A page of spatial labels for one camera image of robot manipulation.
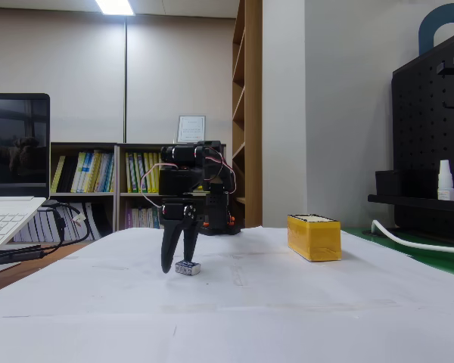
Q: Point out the small black box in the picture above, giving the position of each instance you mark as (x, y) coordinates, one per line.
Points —
(385, 183)

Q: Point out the white laptop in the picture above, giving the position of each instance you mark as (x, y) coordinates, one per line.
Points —
(11, 151)

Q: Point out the black pegboard stand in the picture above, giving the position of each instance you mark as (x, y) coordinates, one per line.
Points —
(431, 132)

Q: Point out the low wooden bookshelf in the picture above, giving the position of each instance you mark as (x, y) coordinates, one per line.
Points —
(98, 189)

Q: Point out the blue arch-shaped object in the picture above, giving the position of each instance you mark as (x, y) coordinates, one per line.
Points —
(431, 22)

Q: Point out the white paper table cover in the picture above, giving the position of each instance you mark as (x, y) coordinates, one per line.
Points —
(227, 310)

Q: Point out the tall wooden bookshelf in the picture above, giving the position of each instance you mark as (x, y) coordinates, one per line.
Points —
(247, 113)

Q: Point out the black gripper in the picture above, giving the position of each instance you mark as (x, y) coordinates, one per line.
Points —
(175, 214)

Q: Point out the white dropper bottle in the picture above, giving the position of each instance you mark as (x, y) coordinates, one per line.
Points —
(446, 181)

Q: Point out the green desk mat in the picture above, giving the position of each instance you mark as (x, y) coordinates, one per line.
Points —
(420, 257)

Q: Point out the ceiling light panel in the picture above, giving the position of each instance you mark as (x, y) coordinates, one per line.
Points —
(114, 7)

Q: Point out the framed white certificate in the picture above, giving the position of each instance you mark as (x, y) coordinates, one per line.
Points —
(191, 129)

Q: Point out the yellow rectangular box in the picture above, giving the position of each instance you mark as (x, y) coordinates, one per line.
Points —
(314, 238)

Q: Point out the yellow book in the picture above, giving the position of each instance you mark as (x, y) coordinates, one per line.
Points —
(129, 172)
(58, 174)

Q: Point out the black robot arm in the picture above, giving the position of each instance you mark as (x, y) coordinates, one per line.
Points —
(212, 177)

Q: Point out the black orange table clamp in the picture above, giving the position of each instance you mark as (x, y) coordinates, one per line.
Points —
(232, 220)

